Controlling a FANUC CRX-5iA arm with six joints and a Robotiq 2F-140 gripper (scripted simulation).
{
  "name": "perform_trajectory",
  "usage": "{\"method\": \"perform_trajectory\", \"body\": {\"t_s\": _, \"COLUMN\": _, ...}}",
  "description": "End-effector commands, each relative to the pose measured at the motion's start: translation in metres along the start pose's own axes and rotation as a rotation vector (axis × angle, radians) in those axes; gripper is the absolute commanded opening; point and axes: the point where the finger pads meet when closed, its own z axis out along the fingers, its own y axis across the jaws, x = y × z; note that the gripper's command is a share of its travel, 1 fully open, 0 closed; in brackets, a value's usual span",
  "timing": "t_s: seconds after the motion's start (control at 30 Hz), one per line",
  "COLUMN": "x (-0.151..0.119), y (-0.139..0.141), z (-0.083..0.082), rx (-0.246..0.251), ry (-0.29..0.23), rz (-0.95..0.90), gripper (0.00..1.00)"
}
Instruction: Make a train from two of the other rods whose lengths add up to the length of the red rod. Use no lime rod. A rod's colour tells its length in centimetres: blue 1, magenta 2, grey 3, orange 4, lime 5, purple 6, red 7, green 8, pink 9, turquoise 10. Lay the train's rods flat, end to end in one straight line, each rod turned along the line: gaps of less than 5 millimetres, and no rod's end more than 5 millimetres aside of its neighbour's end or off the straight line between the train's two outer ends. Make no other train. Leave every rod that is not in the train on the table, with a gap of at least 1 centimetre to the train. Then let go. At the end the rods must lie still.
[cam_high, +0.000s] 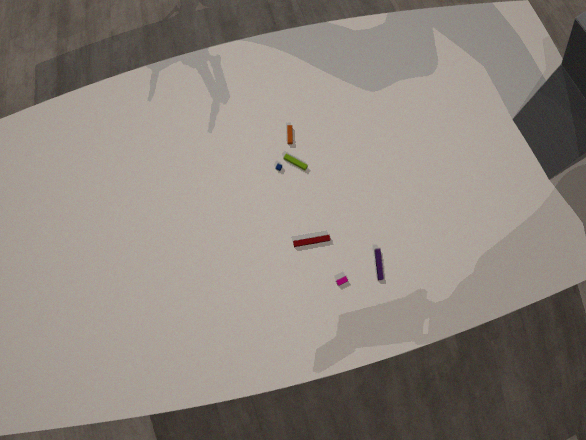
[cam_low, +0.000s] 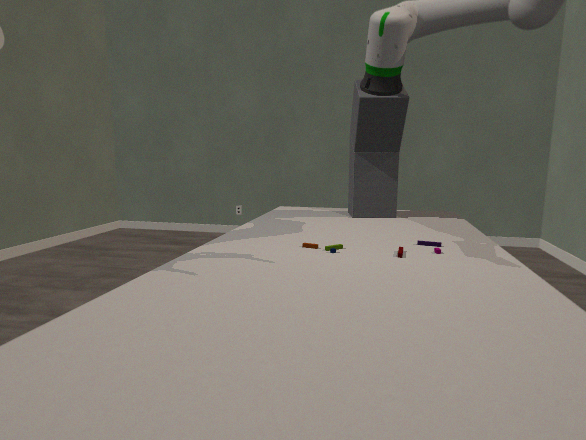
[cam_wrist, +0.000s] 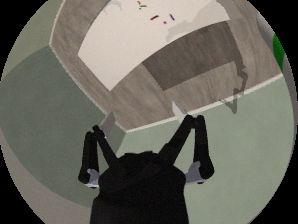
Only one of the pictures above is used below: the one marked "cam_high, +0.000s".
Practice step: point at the purple rod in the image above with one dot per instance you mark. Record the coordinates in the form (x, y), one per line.
(379, 264)

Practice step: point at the lime green rod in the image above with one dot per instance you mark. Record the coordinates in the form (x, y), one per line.
(295, 162)

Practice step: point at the dark red rod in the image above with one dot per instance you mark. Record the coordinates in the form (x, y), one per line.
(311, 240)

